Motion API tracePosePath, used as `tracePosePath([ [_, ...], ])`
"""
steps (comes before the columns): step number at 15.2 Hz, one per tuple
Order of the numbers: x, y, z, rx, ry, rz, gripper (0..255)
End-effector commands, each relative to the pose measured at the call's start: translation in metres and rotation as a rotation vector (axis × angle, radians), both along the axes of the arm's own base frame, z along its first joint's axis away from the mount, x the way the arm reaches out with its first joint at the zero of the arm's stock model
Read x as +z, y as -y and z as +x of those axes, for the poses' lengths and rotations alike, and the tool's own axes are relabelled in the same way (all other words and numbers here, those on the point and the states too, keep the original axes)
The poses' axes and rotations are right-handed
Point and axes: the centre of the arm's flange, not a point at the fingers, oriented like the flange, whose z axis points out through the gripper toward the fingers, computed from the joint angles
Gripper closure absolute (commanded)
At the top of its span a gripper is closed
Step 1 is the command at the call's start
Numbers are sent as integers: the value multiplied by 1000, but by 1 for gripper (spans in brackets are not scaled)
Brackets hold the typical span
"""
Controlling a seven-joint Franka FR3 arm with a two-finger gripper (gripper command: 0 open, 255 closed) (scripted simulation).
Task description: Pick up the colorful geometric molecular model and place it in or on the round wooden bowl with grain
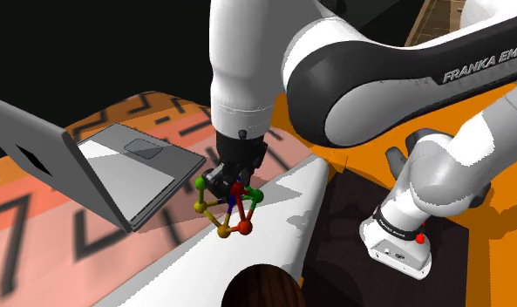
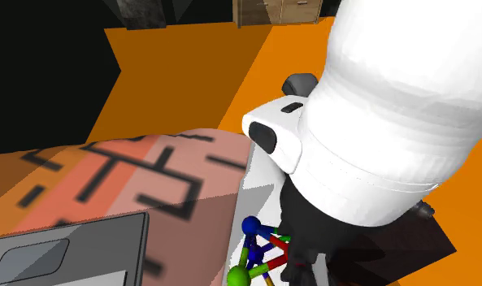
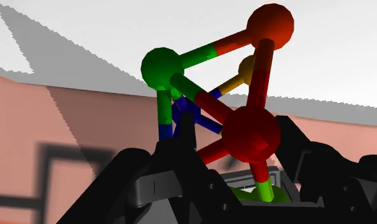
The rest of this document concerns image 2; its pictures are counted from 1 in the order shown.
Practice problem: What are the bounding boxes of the colourful ball-and-stick model toy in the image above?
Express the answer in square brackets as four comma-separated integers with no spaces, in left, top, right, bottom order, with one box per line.
[226,215,293,286]

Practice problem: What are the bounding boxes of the pink bed with black pattern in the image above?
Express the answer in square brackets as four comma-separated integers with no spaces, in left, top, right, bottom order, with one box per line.
[0,128,254,286]

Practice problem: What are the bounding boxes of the grey laptop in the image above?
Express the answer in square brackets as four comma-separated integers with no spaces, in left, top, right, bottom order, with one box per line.
[0,211,150,286]

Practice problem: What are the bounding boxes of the wooden cabinet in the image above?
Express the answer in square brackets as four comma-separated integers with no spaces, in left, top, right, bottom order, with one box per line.
[232,0,324,28]

